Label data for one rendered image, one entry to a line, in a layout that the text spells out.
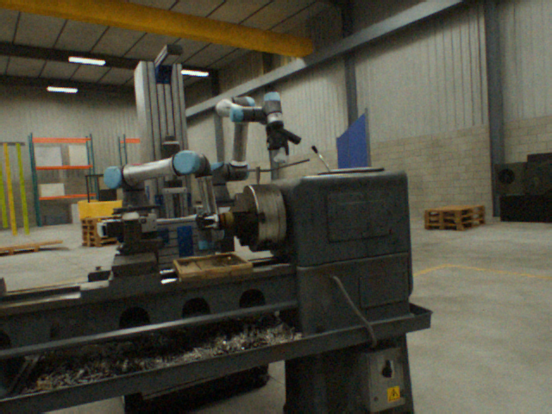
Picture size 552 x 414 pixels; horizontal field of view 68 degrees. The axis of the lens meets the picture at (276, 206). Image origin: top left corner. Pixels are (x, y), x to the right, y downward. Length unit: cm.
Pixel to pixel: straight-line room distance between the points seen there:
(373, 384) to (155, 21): 1229
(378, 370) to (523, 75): 1071
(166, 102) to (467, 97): 1077
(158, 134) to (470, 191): 1070
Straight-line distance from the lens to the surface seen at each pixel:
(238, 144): 250
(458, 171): 1267
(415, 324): 202
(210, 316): 177
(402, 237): 203
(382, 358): 202
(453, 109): 1286
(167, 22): 1349
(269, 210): 176
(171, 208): 255
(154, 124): 265
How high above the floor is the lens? 123
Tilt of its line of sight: 3 degrees down
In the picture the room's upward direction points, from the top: 4 degrees counter-clockwise
